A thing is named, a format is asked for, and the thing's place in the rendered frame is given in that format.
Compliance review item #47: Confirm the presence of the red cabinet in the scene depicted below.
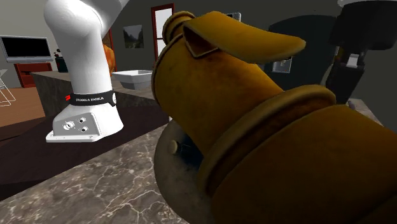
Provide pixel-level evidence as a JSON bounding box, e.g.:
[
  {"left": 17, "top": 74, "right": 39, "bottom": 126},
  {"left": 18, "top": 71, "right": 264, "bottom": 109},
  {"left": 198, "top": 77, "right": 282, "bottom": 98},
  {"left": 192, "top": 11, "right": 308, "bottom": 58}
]
[{"left": 13, "top": 62, "right": 54, "bottom": 88}]

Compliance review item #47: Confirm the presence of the red framed door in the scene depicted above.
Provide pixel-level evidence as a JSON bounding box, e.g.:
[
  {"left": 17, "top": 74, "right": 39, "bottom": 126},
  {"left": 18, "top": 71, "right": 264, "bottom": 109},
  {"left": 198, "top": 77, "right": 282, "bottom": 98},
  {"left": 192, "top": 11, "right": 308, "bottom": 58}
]
[{"left": 150, "top": 3, "right": 176, "bottom": 67}]

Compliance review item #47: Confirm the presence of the grey round dish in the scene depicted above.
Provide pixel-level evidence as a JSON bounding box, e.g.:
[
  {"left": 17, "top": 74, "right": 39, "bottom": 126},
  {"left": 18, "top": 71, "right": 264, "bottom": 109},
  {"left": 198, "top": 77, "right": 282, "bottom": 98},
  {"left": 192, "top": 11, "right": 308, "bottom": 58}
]
[{"left": 153, "top": 118, "right": 218, "bottom": 224}]

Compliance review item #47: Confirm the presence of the flat screen television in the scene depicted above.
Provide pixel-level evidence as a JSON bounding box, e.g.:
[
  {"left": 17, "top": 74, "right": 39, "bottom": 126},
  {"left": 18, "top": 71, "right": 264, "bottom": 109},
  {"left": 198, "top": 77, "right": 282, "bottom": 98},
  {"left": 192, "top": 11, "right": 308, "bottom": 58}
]
[{"left": 0, "top": 34, "right": 54, "bottom": 64}]

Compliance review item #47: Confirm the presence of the white sink basin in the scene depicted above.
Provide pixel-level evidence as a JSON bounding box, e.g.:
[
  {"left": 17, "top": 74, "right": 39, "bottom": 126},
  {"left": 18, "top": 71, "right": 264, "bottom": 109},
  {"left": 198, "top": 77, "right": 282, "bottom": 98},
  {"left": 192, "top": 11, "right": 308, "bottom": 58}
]
[{"left": 111, "top": 69, "right": 154, "bottom": 91}]

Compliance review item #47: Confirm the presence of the landscape wall picture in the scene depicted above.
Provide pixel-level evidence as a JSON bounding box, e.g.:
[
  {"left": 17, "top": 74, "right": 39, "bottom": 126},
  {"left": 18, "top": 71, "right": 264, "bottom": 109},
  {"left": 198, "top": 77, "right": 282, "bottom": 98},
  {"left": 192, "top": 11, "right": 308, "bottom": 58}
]
[{"left": 123, "top": 24, "right": 144, "bottom": 50}]

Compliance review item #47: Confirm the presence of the small pale wall picture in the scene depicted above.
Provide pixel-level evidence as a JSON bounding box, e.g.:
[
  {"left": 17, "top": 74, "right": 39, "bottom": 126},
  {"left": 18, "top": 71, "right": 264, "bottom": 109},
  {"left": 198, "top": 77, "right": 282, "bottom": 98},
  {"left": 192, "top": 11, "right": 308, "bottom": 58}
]
[{"left": 272, "top": 57, "right": 293, "bottom": 74}]

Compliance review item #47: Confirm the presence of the white wire chair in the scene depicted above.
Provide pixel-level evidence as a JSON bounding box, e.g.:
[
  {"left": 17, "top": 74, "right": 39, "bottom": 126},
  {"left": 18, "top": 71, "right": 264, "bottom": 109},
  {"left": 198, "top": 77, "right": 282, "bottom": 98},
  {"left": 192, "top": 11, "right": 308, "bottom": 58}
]
[{"left": 0, "top": 69, "right": 17, "bottom": 108}]

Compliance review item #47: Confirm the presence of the orange round object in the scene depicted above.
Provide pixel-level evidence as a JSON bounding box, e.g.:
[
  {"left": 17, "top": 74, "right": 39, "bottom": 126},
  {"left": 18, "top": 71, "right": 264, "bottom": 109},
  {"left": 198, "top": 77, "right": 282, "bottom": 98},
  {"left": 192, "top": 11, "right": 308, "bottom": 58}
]
[{"left": 102, "top": 43, "right": 117, "bottom": 76}]

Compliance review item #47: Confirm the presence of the yellow brass jug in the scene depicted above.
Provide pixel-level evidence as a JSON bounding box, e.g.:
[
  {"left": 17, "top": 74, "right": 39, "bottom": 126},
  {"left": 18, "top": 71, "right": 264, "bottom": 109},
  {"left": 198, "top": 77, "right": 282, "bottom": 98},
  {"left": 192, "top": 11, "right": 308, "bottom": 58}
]
[{"left": 151, "top": 10, "right": 397, "bottom": 224}]

